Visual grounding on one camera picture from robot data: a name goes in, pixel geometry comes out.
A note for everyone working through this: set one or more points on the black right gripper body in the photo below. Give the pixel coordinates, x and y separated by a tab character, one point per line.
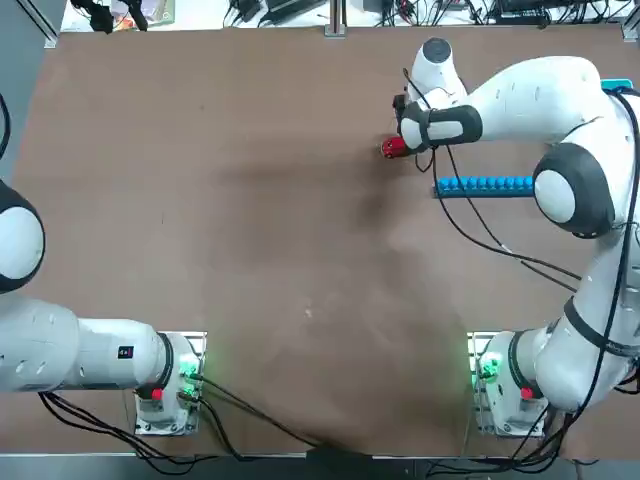
398	105

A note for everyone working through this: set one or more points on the red toy car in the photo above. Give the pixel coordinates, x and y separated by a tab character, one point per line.
392	147

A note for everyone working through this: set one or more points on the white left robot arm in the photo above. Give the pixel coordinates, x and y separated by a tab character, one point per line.
75	350

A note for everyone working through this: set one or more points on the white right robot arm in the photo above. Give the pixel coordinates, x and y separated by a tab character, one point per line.
540	100

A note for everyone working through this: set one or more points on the blue toy block row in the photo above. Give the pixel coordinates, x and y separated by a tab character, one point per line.
480	186

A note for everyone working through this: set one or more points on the colourful printed booklet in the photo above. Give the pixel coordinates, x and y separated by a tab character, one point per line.
165	12

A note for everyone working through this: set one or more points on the teal plastic bin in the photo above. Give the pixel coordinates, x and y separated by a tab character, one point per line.
615	84

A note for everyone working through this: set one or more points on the aluminium corner bracket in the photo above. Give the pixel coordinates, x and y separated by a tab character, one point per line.
630	30
51	39

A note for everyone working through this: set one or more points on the aluminium camera post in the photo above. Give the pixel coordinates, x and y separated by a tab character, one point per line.
335	20

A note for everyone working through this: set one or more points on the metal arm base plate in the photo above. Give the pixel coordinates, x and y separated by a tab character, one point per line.
482	420
150	425

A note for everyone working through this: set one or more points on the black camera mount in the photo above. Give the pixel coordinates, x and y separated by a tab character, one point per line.
340	462

